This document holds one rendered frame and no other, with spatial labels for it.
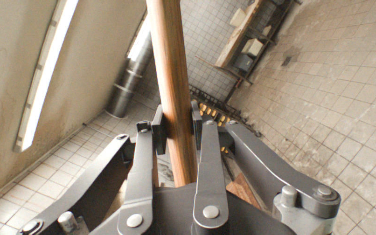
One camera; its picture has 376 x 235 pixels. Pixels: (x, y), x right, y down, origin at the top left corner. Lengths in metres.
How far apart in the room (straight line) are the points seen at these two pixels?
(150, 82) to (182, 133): 5.11
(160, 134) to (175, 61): 0.07
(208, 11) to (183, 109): 5.23
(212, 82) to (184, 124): 5.16
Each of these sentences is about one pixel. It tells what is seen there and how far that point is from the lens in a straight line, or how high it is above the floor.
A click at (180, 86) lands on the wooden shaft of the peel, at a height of 1.88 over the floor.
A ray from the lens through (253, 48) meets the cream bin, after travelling 4.86.
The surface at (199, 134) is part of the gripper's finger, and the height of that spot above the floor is 1.85.
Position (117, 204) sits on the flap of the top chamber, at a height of 1.78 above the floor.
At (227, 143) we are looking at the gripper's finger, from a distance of 0.16.
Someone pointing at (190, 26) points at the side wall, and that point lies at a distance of 5.27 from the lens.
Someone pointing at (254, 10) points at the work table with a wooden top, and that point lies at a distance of 4.79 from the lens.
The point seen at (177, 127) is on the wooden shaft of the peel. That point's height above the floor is 1.87.
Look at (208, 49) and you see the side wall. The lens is 5.27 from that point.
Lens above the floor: 1.90
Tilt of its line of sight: 12 degrees down
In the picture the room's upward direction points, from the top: 63 degrees counter-clockwise
